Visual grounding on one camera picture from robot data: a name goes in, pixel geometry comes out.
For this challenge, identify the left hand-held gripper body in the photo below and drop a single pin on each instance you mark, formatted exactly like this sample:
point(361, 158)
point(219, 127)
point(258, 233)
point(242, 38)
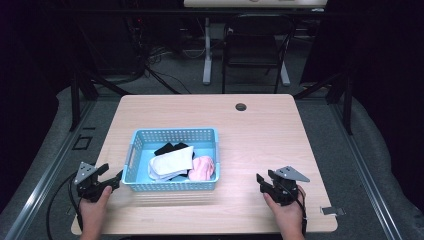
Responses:
point(87, 186)

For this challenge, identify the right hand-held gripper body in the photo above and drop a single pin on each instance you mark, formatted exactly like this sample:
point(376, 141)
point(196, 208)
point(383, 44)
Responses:
point(283, 191)

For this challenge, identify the light blue plastic basket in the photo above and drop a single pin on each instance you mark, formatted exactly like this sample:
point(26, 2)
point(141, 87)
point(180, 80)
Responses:
point(141, 160)

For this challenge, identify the person's right hand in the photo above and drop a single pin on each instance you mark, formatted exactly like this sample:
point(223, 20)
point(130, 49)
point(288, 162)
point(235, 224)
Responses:
point(289, 215)

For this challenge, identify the person's left hand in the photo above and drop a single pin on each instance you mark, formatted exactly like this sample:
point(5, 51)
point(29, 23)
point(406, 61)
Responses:
point(91, 213)

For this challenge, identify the black sock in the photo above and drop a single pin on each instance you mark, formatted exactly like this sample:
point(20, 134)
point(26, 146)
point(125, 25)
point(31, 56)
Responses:
point(165, 149)

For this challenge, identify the white sock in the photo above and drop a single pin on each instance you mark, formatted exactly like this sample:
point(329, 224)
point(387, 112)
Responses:
point(171, 161)

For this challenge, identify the pink sock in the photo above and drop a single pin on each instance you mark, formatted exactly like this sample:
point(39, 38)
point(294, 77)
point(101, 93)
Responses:
point(201, 168)

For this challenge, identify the black folding chair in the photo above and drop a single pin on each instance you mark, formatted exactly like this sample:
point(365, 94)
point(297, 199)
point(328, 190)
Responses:
point(256, 46)

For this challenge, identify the white desk with legs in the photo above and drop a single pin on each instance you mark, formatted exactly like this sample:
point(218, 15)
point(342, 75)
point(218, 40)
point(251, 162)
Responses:
point(207, 50)

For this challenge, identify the aluminium floor rail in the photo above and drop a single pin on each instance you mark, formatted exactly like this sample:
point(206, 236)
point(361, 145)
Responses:
point(370, 186)
point(43, 183)

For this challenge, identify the black metal frame stand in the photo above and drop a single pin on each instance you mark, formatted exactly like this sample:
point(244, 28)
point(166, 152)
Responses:
point(347, 103)
point(75, 100)

